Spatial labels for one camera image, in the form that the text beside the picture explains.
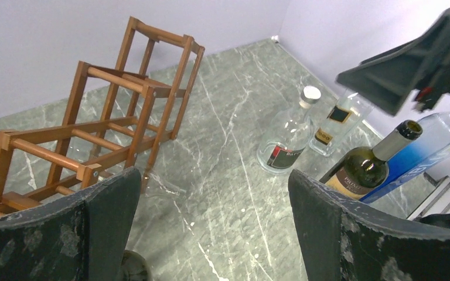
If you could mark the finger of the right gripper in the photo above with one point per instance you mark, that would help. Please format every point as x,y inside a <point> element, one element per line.
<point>423,64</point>

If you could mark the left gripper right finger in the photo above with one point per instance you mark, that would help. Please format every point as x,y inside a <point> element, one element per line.
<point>343,239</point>

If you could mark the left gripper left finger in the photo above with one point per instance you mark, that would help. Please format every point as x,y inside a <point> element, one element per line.
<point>81,236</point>

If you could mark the green wine bottle tan label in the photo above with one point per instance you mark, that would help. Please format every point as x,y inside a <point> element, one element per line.
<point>364,168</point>

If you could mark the blue square bottle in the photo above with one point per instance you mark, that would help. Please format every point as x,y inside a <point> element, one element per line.
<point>432,147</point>

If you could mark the clear round bottle red label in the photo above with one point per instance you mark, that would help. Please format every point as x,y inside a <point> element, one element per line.
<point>288,133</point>

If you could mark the brown wooden wine rack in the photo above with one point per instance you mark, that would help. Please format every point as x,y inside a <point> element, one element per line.
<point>139,114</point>

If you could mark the aluminium frame rail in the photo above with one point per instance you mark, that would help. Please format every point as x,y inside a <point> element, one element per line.
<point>435,209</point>

